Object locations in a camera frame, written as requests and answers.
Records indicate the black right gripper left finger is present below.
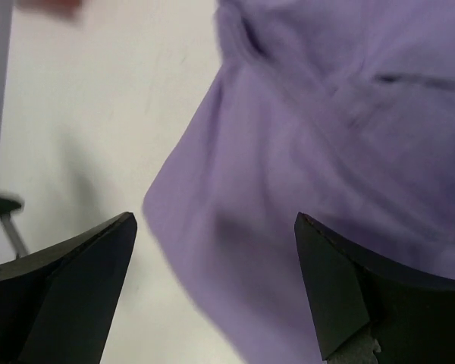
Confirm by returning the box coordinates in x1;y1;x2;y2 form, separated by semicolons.
0;212;137;364

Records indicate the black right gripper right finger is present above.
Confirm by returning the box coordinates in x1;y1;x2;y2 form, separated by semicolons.
294;213;455;364

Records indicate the purple t-shirt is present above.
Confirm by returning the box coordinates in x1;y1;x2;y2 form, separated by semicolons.
143;1;455;363

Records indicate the pink folded t-shirt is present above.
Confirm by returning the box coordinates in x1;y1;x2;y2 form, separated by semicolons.
16;0;84;17

